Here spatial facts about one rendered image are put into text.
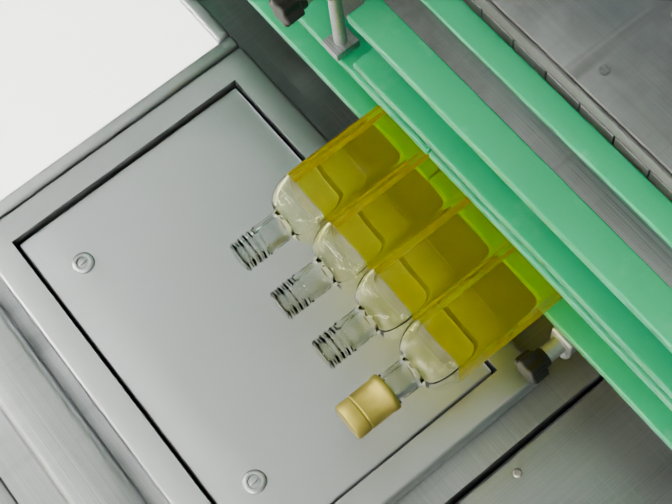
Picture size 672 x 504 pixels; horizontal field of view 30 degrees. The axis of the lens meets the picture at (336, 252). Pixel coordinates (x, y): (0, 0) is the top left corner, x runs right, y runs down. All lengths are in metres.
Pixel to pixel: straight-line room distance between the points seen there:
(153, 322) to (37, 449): 0.16
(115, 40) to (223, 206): 0.23
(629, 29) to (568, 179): 0.13
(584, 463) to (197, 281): 0.41
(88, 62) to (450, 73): 0.49
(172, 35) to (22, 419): 0.43
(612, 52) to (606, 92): 0.04
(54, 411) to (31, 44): 0.41
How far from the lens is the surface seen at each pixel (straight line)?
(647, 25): 1.01
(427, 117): 1.07
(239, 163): 1.27
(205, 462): 1.17
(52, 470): 1.21
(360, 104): 1.18
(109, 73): 1.35
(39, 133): 1.34
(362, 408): 1.02
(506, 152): 0.97
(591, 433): 1.21
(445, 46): 1.02
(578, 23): 1.01
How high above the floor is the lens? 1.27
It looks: 10 degrees down
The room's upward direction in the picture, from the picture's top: 128 degrees counter-clockwise
